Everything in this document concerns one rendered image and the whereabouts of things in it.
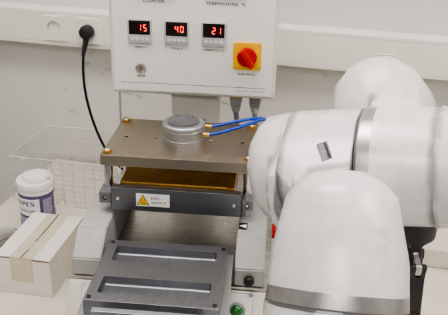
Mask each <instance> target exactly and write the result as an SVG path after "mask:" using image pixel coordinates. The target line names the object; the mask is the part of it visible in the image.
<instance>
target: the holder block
mask: <svg viewBox="0 0 448 315"><path fill-rule="evenodd" d="M227 259H228V247H219V246H200V245H190V244H170V243H160V242H141V241H130V240H110V241H109V243H108V245H107V247H106V250H105V252H104V254H103V256H102V259H101V261H100V263H99V265H98V267H97V269H96V271H95V273H94V275H93V278H92V280H91V282H90V284H89V287H88V289H87V291H86V293H85V295H84V297H83V313H88V314H90V313H91V309H92V307H100V308H117V309H126V310H144V311H153V312H170V313H180V314H197V315H220V311H221V302H222V297H223V288H224V283H225V274H226V269H227Z"/></svg>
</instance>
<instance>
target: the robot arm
mask: <svg viewBox="0 0 448 315"><path fill-rule="evenodd" d="M247 171H248V175H249V182H250V186H251V192H252V197H253V200H254V201H255V202H256V203H257V205H258V206H259V208H260V209H261V210H262V212H263V213H264V214H265V215H267V216H268V217H270V218H271V220H272V221H273V223H274V225H275V226H276V228H277V230H276V233H275V237H274V240H273V245H272V250H271V259H270V265H269V273H268V279H267V288H266V293H265V299H264V301H263V315H421V303H422V297H423V287H424V281H425V275H426V271H427V265H426V264H423V259H424V255H425V250H424V248H423V246H425V245H426V244H429V243H431V242H433V241H434V239H435V237H436V234H437V229H438V228H448V107H447V106H444V105H443V106H442V107H441V108H439V107H436V106H435V99H434V97H433V94H432V92H431V91H430V89H429V87H428V86H427V85H426V84H425V82H424V81H423V79H422V78H421V77H420V75H419V74H418V72H417V71H416V70H415V69H414V68H413V67H410V66H409V65H406V64H405V63H402V62H401V61H398V60H397V59H394V58H393V57H390V56H384V57H370V58H368V59H365V60H364V61H361V62H360V63H357V64H355V65H353V66H351V67H349V69H348V70H347V71H346V73H345V74H344V75H343V76H342V78H341V79H340V80H339V82H338V83H337V84H336V85H335V91H334V109H327V110H315V111H295V112H292V113H285V114H282V115H275V116H272V117H268V118H267V119H266V120H265V121H264V122H263V123H262V124H261V125H260V126H259V127H258V129H257V131H256V133H255V135H254V137H253V140H252V141H251V144H250V147H249V158H248V162H247Z"/></svg>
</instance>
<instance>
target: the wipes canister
mask: <svg viewBox="0 0 448 315"><path fill-rule="evenodd" d="M15 182H16V187H17V192H18V198H19V208H20V215H21V225H22V224H23V223H24V222H25V221H26V220H27V219H28V218H29V217H30V216H31V214H32V213H33V212H40V213H46V214H56V207H55V193H54V186H53V185H54V177H53V175H52V174H51V173H50V172H48V171H46V170H44V169H40V168H36V169H32V170H28V171H27V172H24V173H23V174H20V175H19V176H18V177H17V178H16V180H15Z"/></svg>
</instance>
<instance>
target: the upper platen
mask: <svg viewBox="0 0 448 315"><path fill-rule="evenodd" d="M238 176H239V173H232V172H210V171H199V170H177V169H165V168H143V167H132V166H128V167H127V169H126V171H125V173H124V175H123V177H122V178H121V180H120V184H135V185H147V186H168V187H179V188H200V189H211V190H233V191H236V190H237V181H238Z"/></svg>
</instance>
